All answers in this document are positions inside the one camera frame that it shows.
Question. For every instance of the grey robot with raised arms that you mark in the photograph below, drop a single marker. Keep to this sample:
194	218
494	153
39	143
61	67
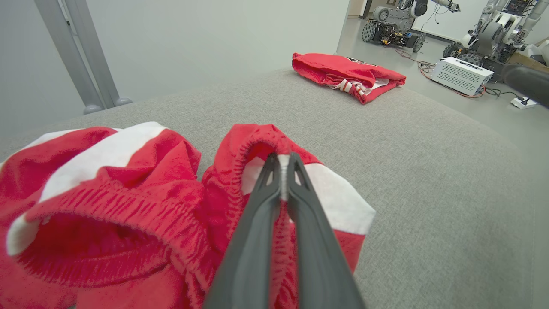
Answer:
493	34

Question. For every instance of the white power strip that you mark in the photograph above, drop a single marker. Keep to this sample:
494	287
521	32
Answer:
523	103

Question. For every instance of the wheeled robot with grey base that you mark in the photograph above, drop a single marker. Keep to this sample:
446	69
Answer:
394	25

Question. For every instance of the white perforated equipment box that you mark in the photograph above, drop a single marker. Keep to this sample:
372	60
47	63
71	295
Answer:
461	75

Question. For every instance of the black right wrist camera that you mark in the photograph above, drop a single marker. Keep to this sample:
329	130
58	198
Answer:
529	83

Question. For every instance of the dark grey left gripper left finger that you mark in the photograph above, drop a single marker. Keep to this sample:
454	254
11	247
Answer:
248	257

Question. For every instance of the red jersey with white trim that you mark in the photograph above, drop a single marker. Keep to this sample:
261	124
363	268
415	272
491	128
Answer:
334	64

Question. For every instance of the grey partition post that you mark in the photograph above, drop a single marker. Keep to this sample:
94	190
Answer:
73	51

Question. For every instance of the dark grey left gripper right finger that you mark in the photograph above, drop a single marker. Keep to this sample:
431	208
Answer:
317	257

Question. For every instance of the red shorts with white stripes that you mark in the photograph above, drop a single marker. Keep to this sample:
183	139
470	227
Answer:
128	206

